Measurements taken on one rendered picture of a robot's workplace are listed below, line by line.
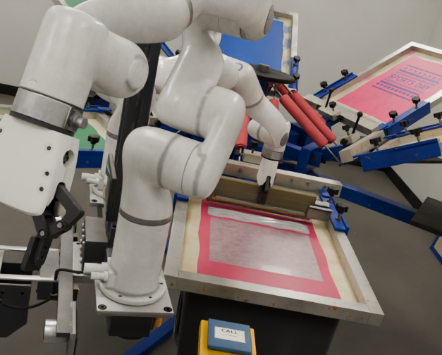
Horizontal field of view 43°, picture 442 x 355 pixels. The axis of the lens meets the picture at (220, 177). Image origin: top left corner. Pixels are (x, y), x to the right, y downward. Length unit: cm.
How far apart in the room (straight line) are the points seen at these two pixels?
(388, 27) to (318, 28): 73
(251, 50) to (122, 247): 276
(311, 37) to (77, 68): 548
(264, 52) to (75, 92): 306
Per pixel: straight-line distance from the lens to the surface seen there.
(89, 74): 66
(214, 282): 144
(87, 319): 291
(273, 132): 174
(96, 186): 147
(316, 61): 611
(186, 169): 90
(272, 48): 371
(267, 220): 193
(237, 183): 194
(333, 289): 165
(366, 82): 350
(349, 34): 614
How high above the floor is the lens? 172
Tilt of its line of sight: 20 degrees down
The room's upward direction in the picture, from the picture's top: 13 degrees clockwise
